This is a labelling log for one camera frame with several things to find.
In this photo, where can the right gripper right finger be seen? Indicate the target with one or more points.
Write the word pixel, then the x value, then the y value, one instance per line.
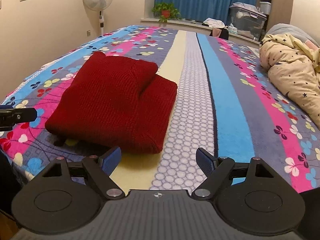
pixel 206 161

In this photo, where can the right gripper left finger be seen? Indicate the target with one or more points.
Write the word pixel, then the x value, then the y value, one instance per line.
pixel 110 160

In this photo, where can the red knitted sweater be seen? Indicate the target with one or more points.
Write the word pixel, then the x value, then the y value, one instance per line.
pixel 116 101

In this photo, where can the white clothes pile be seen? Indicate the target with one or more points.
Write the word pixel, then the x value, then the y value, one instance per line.
pixel 213 23

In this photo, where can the beige star-patterned duvet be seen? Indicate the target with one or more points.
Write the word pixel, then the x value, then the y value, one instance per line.
pixel 293 68

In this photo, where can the clear plastic storage box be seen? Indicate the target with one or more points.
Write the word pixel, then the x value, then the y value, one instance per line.
pixel 247 20

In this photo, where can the grey pillow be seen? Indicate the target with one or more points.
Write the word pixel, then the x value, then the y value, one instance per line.
pixel 282 28

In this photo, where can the potted green plant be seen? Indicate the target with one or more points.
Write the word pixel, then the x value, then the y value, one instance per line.
pixel 166 11

